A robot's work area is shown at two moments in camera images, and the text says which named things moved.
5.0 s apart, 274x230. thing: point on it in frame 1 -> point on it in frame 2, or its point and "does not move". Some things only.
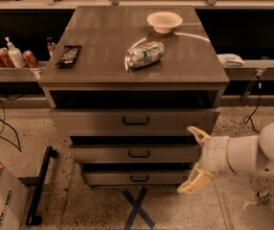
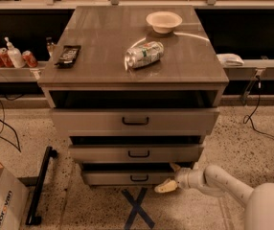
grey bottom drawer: x=136 y=177 does not move
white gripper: x=216 y=154 -> x=184 y=179
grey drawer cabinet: x=125 y=83 does not move
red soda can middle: x=5 y=57 does not move
